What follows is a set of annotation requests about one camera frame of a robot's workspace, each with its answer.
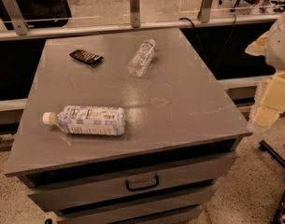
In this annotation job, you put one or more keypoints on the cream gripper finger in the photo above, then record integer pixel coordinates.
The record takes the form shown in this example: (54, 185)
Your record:
(257, 47)
(269, 101)

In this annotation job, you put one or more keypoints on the blue labelled plastic bottle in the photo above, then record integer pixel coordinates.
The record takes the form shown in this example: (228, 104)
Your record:
(80, 119)

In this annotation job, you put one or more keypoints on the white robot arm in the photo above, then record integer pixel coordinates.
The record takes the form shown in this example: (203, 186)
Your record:
(274, 55)

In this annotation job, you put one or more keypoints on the clear plastic water bottle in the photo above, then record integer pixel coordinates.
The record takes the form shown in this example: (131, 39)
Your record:
(142, 58)

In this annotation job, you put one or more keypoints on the black floor stand bar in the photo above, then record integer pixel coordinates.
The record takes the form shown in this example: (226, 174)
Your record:
(265, 147)

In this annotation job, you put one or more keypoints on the grey drawer cabinet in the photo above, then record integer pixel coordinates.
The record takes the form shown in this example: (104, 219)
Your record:
(180, 125)

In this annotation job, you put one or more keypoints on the black snack packet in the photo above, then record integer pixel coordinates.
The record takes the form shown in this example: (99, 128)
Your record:
(86, 57)

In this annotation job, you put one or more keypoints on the right metal rail bracket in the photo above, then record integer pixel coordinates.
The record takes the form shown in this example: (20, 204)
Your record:
(204, 12)

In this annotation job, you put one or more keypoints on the metal rail bracket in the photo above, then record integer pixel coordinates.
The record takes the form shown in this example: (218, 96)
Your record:
(135, 13)
(204, 12)
(20, 25)

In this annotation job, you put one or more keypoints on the middle metal rail bracket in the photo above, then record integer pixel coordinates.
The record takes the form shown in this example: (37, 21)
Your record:
(135, 13)

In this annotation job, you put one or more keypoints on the black drawer handle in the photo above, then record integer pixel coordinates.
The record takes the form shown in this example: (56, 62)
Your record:
(142, 184)

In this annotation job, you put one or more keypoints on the left metal rail bracket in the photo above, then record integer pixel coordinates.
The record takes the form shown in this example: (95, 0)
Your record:
(20, 25)

